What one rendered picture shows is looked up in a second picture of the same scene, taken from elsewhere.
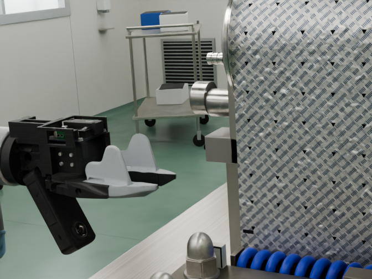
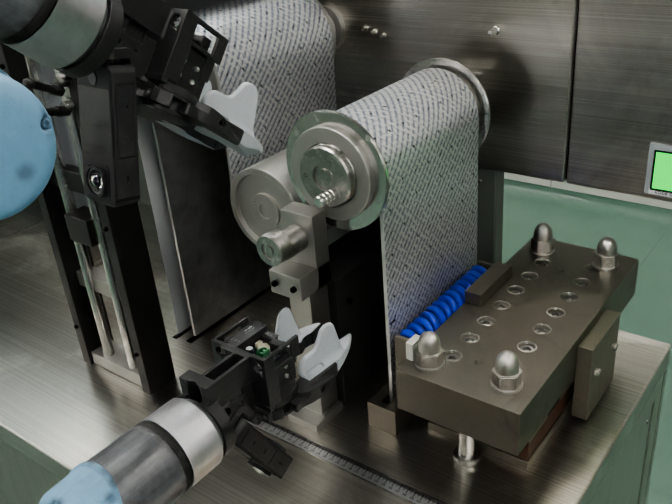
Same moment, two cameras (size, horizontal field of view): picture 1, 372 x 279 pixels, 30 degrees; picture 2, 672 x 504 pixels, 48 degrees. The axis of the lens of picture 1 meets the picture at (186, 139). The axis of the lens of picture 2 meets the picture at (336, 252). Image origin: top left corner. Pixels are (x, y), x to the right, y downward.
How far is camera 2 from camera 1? 0.98 m
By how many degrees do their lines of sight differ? 74
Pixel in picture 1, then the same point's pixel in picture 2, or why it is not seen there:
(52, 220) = (272, 453)
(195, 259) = (439, 351)
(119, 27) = not seen: outside the picture
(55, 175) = (282, 398)
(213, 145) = (306, 283)
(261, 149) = (398, 251)
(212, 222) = (84, 416)
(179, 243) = not seen: hidden behind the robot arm
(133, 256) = not seen: hidden behind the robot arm
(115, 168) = (331, 343)
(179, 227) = (75, 445)
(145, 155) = (290, 326)
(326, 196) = (427, 259)
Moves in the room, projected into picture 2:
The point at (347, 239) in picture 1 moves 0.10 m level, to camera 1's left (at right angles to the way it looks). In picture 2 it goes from (436, 280) to (433, 321)
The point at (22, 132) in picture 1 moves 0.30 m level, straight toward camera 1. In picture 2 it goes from (224, 387) to (541, 349)
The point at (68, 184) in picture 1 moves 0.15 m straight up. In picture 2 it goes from (313, 390) to (298, 260)
